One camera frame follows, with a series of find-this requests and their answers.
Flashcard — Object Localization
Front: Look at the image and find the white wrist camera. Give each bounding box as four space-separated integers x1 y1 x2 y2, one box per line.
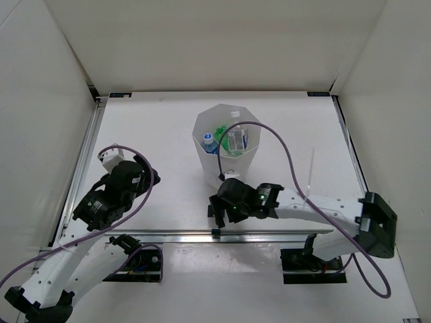
218 170 240 181
97 148 125 174

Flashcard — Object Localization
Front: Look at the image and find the aluminium front rail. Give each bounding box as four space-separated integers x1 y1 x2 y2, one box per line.
60 229 334 244

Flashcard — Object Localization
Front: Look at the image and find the white octagonal plastic bin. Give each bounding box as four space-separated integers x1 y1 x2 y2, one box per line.
192 104 261 188

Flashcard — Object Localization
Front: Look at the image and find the clear bottle blue label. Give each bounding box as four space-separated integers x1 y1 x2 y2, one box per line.
202 133 218 155

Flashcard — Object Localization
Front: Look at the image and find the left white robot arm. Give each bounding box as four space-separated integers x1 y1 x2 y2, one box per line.
5 154 160 322

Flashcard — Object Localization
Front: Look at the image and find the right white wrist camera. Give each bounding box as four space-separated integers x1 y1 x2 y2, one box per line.
218 170 240 181

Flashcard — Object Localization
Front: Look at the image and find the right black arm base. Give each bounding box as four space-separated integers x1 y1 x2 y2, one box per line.
280 248 347 285

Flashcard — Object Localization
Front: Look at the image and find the clear bottle white orange label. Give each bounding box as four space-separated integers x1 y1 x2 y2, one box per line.
226 110 248 157

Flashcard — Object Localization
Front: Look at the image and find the aluminium rail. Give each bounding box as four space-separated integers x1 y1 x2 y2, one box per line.
48 96 108 247
60 229 334 244
331 95 368 194

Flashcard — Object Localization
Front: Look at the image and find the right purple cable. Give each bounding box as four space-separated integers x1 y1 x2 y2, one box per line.
217 121 391 299

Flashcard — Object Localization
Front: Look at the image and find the green plastic bottle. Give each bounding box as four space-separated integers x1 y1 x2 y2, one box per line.
213 125 229 153

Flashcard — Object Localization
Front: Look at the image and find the aluminium right rail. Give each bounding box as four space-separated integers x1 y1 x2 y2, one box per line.
331 95 368 194

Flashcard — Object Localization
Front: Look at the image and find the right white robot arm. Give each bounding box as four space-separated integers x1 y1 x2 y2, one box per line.
207 178 397 269

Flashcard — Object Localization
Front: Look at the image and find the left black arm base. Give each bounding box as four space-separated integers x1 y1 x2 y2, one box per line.
103 244 164 283

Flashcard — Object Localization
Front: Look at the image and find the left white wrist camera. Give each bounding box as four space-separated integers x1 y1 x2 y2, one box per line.
97 148 125 174

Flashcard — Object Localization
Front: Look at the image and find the aluminium left rail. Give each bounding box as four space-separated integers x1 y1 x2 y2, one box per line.
48 96 108 247

